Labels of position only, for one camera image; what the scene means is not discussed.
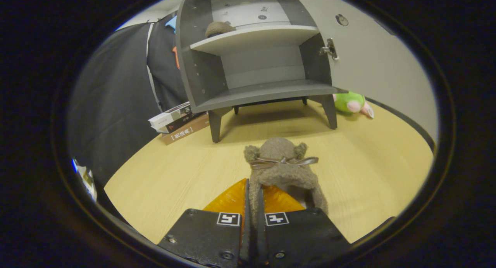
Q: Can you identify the brown fuzzy shoe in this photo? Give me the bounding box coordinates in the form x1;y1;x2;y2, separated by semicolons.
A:
205;21;237;38
243;137;329;241

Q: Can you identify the green and pink plush toy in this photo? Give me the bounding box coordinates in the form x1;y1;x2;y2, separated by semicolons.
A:
332;91;375;119

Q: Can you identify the black backdrop cloth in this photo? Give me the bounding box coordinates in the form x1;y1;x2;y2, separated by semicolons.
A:
68;12;190;206

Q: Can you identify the grey shoe cabinet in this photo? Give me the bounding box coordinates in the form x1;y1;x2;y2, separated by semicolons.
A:
175;0;347;144

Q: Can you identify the brown book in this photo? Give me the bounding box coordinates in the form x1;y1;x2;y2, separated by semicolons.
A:
161;114;211;145

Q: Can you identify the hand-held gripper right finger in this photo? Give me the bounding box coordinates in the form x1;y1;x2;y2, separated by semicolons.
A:
258;185;351;266

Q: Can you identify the dark book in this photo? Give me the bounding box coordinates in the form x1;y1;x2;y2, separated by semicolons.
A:
157;111;206;134

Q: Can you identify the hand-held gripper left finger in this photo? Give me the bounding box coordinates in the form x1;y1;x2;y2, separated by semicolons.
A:
158;178;250;268

